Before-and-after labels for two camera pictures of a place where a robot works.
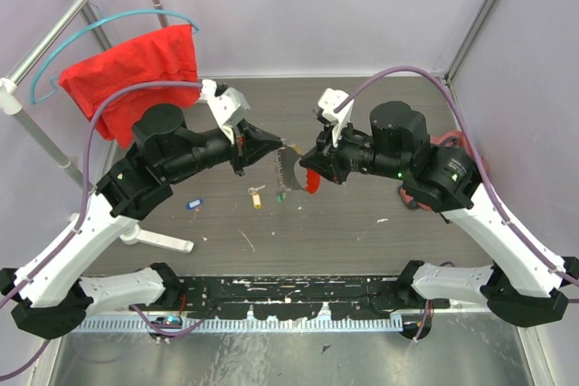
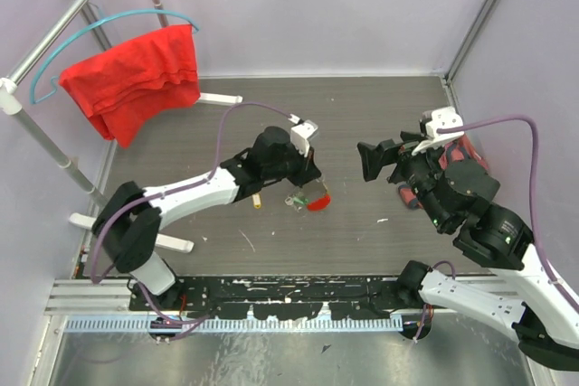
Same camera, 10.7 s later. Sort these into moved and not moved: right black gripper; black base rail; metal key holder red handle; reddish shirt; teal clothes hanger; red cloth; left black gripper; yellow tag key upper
Moved: right black gripper; metal key holder red handle; left black gripper
Not moved: red cloth; yellow tag key upper; black base rail; reddish shirt; teal clothes hanger
